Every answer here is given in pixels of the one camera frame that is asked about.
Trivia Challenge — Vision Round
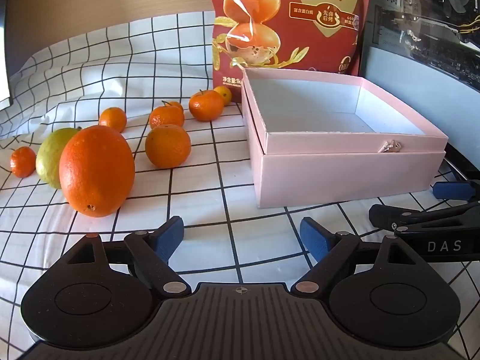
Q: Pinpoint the glass-sided computer case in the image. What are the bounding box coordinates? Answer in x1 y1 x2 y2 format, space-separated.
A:
358 0 480 181

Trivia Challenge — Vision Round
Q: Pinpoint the round medium orange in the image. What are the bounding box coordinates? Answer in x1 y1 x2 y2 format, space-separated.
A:
145 124 192 169

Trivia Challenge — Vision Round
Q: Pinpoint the dark flat panel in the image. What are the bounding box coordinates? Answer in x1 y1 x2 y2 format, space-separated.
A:
0 0 13 110

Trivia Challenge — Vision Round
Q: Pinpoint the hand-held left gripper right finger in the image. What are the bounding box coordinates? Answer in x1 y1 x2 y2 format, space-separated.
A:
290 216 417 297

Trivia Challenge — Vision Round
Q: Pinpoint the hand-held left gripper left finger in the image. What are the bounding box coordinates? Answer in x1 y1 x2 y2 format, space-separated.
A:
65 215 192 298

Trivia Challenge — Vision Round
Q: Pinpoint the large oval orange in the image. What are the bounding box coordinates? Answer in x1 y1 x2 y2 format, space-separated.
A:
59 125 136 218

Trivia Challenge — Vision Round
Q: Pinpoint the white black-checked cloth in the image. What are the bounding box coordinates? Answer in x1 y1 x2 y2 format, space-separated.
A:
0 9 480 360

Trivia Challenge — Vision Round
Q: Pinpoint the green-yellow lemon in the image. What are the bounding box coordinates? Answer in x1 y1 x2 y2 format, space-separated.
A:
35 127 82 190

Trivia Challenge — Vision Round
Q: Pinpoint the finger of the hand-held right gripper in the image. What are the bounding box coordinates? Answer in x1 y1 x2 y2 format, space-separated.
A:
368 200 480 236
431 180 480 200

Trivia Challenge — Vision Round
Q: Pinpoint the red snack bag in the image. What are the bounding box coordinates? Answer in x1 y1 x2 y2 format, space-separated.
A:
208 0 372 104

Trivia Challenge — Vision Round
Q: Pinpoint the pink cardboard box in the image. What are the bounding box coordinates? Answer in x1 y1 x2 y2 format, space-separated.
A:
241 67 449 209

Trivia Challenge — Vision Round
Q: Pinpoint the small yellowish mandarin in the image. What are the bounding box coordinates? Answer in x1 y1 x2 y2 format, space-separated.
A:
213 85 232 106

